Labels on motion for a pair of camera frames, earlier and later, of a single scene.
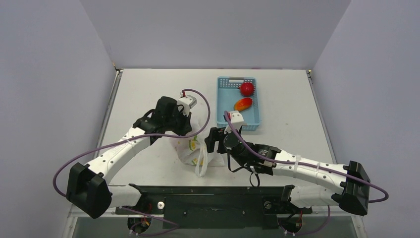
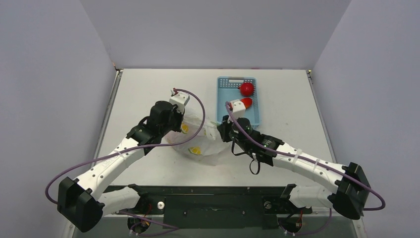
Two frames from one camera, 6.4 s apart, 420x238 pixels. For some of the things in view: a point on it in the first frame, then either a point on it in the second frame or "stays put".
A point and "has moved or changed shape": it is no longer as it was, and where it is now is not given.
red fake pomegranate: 246,89 stays put
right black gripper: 212,140 -> 224,128
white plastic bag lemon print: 193,151 has moved or changed shape
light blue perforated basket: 228,93 stays put
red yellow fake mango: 243,104 stays put
